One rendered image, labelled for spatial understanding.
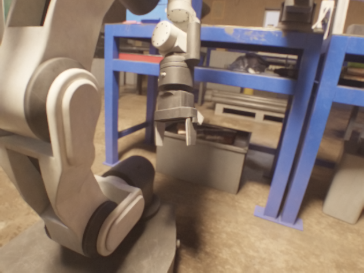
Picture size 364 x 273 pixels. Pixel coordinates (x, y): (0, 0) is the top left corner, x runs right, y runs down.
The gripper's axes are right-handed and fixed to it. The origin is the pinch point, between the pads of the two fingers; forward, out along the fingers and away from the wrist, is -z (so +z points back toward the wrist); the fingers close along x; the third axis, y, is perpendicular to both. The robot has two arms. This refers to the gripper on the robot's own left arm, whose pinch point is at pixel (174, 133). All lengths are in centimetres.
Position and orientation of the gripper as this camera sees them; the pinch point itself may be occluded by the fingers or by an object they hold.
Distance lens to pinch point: 53.8
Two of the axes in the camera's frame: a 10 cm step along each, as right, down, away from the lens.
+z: 0.4, -9.9, 1.0
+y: 6.8, 1.0, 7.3
